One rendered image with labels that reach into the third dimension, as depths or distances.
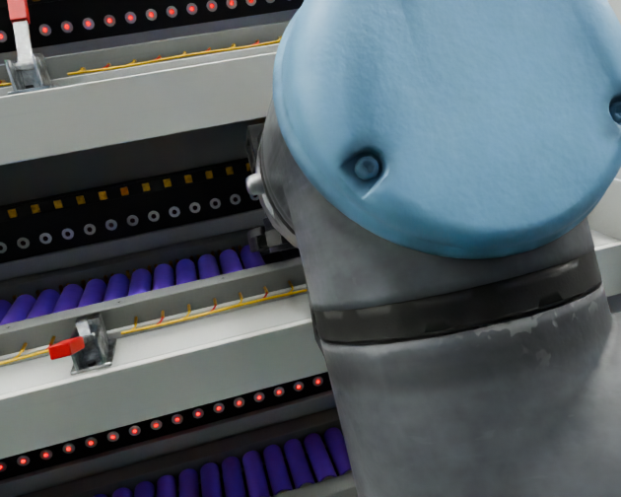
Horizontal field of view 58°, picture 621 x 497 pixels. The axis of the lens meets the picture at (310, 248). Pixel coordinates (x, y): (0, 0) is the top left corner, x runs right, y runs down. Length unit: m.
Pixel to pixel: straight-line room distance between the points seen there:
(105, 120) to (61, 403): 0.20
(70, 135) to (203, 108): 0.10
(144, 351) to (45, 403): 0.07
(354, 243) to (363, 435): 0.06
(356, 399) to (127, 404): 0.28
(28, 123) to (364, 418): 0.34
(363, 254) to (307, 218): 0.02
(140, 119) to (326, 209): 0.30
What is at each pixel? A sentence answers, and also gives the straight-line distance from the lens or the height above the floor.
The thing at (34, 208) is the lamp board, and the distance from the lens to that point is 0.59.
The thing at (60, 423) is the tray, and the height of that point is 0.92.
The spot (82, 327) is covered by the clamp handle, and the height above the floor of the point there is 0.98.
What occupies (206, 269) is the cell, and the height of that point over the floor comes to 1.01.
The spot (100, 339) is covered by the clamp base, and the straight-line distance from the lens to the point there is 0.42.
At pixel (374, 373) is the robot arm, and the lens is 0.16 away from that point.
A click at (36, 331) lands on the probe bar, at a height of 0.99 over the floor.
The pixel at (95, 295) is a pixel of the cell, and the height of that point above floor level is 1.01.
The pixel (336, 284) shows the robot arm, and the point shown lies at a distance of 0.16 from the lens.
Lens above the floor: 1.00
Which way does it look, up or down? 1 degrees up
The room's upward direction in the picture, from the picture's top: 13 degrees counter-clockwise
